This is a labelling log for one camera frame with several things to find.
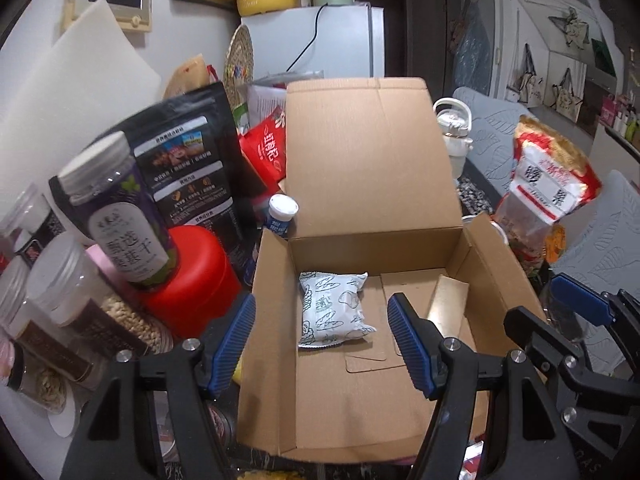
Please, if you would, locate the white water jug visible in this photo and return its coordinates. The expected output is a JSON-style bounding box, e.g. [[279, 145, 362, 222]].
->
[[432, 98, 475, 181]]

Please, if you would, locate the black power cable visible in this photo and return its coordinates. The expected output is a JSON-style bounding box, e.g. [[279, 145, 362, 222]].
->
[[285, 4, 328, 73]]

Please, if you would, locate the black stand-up pouch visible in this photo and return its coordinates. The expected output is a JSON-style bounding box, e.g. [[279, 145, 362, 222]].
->
[[92, 81, 268, 288]]

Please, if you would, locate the flat gold packet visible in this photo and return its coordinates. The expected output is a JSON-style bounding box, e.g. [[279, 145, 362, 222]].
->
[[426, 275, 471, 337]]

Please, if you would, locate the white paper leaflet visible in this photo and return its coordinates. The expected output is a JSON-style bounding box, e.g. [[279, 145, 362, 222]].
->
[[246, 84, 288, 128]]

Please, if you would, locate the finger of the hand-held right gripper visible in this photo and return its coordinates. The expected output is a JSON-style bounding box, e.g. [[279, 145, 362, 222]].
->
[[552, 272, 640, 361], [502, 306, 640, 456]]

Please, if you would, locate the red gold nut bag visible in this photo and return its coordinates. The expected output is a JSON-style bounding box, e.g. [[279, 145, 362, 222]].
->
[[492, 115, 603, 261]]

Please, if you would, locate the white tote bag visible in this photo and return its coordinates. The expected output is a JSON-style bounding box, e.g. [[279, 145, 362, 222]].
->
[[549, 66, 587, 122], [519, 44, 545, 107]]

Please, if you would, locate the grey-blue cushion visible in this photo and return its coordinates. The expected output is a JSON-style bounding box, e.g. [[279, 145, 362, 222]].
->
[[452, 86, 528, 198], [547, 170, 640, 303]]

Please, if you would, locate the brown cardboard box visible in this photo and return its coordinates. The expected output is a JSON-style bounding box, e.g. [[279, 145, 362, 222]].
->
[[236, 77, 548, 463]]

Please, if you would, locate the tan paper fan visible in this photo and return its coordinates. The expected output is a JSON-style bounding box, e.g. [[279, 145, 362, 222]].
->
[[164, 55, 210, 98]]

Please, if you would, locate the round woven mat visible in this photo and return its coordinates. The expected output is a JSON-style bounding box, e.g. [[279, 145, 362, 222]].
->
[[223, 25, 256, 108]]

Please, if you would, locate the white printed snack packet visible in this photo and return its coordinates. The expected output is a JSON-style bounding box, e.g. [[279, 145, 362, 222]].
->
[[298, 271, 377, 350]]

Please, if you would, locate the small white blue bottle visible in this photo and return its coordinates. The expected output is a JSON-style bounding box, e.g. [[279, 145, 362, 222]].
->
[[264, 195, 300, 238]]

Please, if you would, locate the row of small bottles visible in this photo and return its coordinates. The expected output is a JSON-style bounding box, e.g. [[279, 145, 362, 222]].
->
[[599, 90, 640, 147]]

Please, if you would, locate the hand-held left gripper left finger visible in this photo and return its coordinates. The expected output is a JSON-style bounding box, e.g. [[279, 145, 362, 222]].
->
[[60, 292, 257, 480]]

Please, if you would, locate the pink box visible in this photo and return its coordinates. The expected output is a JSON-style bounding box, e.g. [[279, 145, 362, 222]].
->
[[86, 244, 120, 288]]

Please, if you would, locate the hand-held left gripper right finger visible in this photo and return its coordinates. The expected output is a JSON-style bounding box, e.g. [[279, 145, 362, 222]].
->
[[387, 294, 568, 480]]

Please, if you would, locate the black lid jar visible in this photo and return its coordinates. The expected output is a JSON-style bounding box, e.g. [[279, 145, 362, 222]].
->
[[7, 347, 68, 415]]

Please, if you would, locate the clear plastic jar white lid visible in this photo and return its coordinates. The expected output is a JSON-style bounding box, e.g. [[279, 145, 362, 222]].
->
[[0, 184, 67, 261], [0, 259, 101, 393], [26, 232, 173, 361]]

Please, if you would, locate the red plastic canister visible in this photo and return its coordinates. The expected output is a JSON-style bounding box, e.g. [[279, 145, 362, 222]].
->
[[137, 226, 243, 338]]

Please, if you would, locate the white refrigerator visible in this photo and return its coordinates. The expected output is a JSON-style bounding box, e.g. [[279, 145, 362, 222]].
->
[[241, 4, 386, 86]]

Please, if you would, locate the white foam board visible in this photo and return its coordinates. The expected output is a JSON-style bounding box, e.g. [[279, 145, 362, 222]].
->
[[0, 0, 162, 211]]

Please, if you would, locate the purple label clear jar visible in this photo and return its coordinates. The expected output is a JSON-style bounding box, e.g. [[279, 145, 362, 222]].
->
[[49, 131, 180, 291]]

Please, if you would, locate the red snack bag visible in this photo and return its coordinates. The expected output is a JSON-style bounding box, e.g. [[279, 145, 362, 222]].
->
[[239, 109, 288, 193]]

